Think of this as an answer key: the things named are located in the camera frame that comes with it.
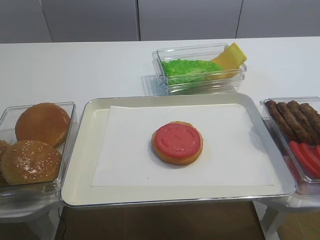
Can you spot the silver metal tray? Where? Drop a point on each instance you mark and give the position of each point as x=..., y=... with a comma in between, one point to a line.
x=78, y=189

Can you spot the sesame bun right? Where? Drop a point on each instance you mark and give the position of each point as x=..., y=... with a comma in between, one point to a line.
x=29, y=162

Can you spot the smooth brown bun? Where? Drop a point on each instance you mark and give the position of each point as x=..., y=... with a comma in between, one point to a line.
x=44, y=122

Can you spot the clear meat tomato container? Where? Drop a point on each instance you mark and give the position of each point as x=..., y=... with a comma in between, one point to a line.
x=314, y=102

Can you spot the yellow cheese slices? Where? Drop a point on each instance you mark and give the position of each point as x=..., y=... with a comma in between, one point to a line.
x=230, y=61

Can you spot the bottom bun half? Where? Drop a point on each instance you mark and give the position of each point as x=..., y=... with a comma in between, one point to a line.
x=172, y=160

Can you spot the clear bun container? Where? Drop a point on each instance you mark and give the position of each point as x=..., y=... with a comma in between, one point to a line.
x=39, y=190

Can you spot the sesame bun left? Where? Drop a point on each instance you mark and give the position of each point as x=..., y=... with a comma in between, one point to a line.
x=3, y=147

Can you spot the white paper sheet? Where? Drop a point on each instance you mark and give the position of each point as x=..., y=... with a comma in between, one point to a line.
x=232, y=155

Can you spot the sesame bun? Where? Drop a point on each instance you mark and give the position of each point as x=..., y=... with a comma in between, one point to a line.
x=3, y=147
x=29, y=162

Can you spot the green lettuce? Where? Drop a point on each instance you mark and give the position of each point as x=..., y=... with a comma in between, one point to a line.
x=182, y=71

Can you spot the clear lettuce cheese container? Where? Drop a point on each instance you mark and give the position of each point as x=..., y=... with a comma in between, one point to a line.
x=196, y=52

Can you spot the brown patty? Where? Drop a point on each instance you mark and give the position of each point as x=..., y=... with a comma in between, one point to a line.
x=300, y=117
x=311, y=114
x=300, y=133
x=278, y=118

